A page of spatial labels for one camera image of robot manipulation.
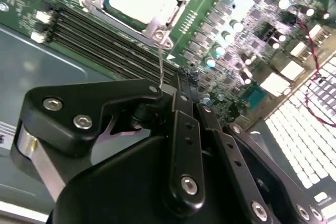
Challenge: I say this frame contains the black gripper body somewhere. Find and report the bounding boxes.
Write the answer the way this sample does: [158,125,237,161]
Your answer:
[49,135,249,224]

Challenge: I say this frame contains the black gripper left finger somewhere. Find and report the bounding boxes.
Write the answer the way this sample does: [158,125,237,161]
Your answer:
[9,69,206,210]

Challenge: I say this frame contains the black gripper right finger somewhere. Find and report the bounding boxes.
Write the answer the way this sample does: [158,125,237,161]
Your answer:
[189,73,326,224]

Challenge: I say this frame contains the wire locking lever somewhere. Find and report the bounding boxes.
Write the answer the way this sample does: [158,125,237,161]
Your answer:
[156,42,165,88]

